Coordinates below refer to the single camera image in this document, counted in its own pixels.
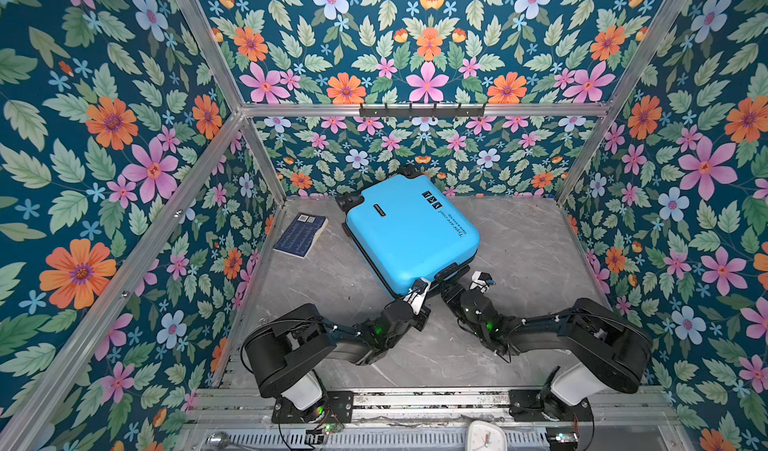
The aluminium cage frame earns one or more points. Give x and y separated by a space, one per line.
149 146

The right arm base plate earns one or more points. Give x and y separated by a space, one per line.
532 405

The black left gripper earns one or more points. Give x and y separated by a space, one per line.
424 315

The black hook rail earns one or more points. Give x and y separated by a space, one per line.
411 110

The white desk clock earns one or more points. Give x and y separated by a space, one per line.
485 436

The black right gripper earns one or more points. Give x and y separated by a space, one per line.
453 296

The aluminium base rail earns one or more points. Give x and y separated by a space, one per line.
412 407

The dark blue paperback book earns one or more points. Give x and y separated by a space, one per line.
301 234

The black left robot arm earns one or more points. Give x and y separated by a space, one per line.
282 355

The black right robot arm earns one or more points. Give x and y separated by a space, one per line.
612 353

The blue hard-shell suitcase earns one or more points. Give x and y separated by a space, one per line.
407 229

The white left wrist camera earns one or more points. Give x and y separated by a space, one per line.
417 294

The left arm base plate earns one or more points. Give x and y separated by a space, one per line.
333 407

